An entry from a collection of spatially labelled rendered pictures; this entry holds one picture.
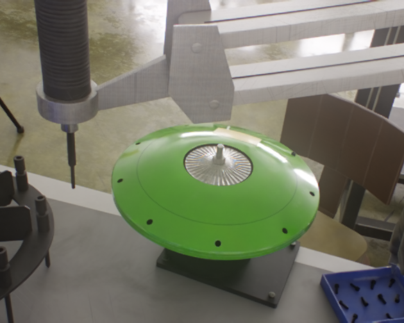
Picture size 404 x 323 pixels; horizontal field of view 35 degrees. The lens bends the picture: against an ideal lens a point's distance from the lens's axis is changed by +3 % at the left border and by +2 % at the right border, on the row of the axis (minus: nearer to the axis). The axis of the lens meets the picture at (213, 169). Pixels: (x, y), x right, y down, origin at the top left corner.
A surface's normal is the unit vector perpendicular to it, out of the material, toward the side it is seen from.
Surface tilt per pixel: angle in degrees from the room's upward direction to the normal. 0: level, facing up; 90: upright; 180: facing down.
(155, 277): 0
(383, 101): 90
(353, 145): 90
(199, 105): 90
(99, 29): 0
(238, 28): 9
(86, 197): 0
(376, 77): 90
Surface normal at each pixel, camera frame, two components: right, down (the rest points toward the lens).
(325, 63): -0.06, -0.79
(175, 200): -0.08, -0.63
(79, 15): 0.75, 0.45
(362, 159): -0.72, 0.36
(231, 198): 0.12, -0.70
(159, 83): 0.14, 0.61
